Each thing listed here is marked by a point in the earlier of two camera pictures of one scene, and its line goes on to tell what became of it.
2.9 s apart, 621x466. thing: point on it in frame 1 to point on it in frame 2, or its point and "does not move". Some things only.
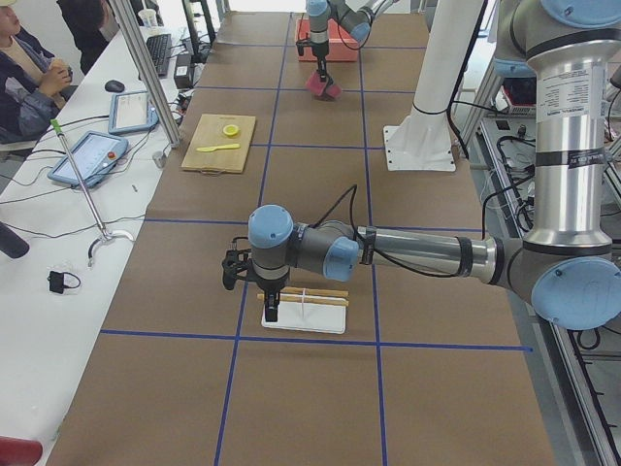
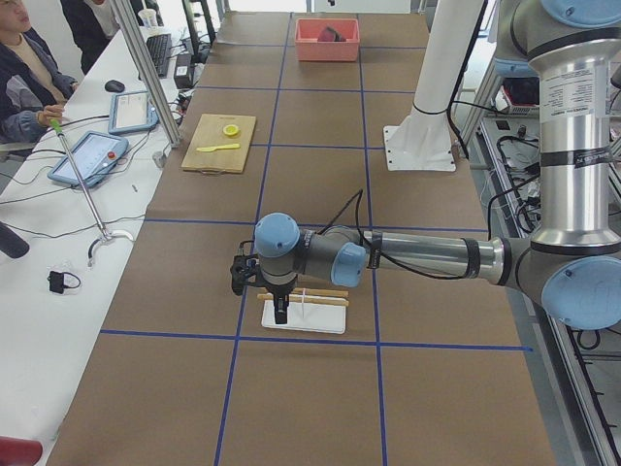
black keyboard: [160, 46] does not move
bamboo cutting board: [210, 133] does not move
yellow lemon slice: [232, 130] does not move
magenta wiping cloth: [316, 84] to [331, 35]
